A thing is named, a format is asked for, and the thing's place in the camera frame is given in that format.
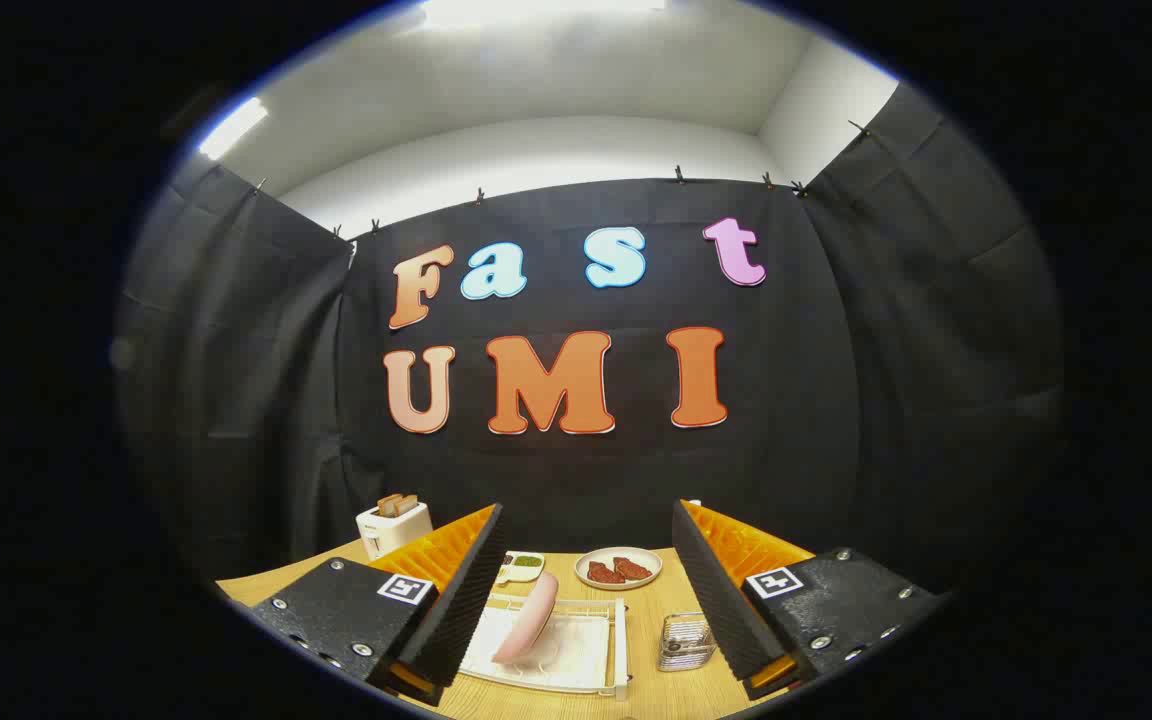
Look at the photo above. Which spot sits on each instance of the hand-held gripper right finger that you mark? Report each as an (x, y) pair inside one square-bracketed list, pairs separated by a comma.
[(711, 590)]

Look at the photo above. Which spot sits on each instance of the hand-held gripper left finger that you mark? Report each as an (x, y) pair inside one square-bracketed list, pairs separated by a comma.
[(466, 590)]

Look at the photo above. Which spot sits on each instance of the pink plate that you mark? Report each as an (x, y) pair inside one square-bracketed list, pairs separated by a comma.
[(526, 625)]

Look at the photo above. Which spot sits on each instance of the white divided dish with beans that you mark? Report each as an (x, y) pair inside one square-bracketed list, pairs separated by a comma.
[(526, 566)]

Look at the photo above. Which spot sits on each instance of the white plate with meat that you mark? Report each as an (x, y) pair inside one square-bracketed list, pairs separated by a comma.
[(619, 552)]

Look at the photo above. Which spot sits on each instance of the brown meat piece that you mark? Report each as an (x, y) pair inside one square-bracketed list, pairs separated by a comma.
[(604, 573), (634, 569)]

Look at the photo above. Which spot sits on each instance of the white toaster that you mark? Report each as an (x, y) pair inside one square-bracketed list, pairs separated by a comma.
[(394, 532)]

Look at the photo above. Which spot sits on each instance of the toast slice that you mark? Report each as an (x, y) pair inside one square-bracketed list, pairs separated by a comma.
[(408, 505), (388, 505)]

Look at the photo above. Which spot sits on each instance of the black backdrop cloth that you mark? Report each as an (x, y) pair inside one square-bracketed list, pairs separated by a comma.
[(816, 400)]

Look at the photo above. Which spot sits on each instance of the ceiling light strip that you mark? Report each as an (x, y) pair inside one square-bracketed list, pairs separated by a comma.
[(233, 127), (536, 12)]

